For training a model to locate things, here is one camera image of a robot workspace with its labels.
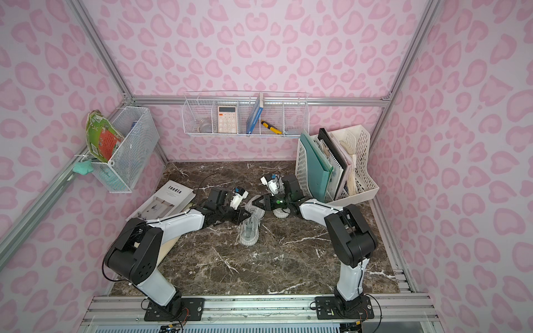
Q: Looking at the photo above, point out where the grey knit sneaker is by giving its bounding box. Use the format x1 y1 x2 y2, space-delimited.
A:
273 208 291 219
239 195 265 246

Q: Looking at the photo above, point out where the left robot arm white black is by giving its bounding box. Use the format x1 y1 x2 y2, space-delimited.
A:
103 187 251 312

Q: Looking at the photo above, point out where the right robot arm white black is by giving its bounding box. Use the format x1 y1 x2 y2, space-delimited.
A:
253 174 378 302

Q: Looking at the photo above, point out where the teal folder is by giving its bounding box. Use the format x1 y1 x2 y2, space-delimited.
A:
300 131 333 203

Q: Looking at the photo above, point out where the white hardcover book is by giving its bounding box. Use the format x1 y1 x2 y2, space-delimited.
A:
126 180 196 220

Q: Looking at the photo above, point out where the cream orange thin book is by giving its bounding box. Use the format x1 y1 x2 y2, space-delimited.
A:
156 236 180 266

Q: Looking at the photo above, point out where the black clipboard folder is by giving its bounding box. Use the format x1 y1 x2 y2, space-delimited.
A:
318 128 353 201

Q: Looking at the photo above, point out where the white plastic file organizer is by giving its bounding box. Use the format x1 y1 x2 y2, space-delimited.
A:
295 126 379 206

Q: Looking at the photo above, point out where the yellow black utility knife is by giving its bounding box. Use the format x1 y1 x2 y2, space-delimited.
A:
261 121 283 135

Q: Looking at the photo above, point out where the clear glass bowl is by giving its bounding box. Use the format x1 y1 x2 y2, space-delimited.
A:
198 119 213 134

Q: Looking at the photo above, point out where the blue book in shelf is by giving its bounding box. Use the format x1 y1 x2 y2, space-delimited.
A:
246 92 264 135

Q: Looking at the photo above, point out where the white pink calculator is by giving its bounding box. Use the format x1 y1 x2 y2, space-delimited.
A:
217 105 238 134

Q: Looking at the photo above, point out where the green red snack bag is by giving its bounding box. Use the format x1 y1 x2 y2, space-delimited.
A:
86 110 124 163

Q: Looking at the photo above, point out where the mint green hook clip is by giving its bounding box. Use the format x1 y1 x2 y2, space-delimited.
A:
72 160 94 176

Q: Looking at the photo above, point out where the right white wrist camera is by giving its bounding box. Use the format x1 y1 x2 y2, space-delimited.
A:
260 173 283 196

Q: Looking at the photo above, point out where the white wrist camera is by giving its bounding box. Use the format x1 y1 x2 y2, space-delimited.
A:
260 173 283 196
230 187 248 210

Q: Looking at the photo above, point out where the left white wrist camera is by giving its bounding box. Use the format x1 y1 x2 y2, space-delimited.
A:
230 187 248 210

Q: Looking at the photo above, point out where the white wire wall shelf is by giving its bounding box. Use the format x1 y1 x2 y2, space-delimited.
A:
182 91 310 137

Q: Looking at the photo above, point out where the white wire side basket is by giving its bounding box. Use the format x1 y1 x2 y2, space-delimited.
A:
92 106 160 194

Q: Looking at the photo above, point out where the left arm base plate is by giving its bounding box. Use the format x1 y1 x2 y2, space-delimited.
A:
144 298 205 323

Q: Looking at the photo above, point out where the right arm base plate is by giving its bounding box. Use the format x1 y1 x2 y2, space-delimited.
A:
310 296 375 321

